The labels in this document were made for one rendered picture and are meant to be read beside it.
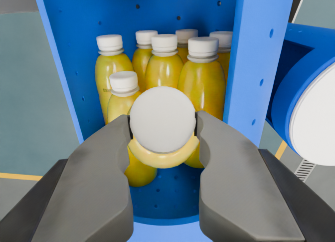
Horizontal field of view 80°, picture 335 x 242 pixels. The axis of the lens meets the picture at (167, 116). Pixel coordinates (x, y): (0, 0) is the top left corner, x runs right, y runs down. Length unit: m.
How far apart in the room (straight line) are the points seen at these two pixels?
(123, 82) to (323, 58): 0.37
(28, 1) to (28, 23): 0.96
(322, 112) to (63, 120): 1.61
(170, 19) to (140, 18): 0.06
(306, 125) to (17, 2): 0.67
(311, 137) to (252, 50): 0.37
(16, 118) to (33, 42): 0.62
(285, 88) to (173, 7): 0.28
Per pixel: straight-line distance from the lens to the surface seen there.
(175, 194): 0.36
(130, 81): 0.28
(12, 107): 1.88
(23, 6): 0.62
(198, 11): 0.41
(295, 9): 1.44
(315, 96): 0.47
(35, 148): 2.03
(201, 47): 0.26
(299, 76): 0.49
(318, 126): 0.52
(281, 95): 0.50
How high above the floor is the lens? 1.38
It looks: 61 degrees down
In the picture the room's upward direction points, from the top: 176 degrees clockwise
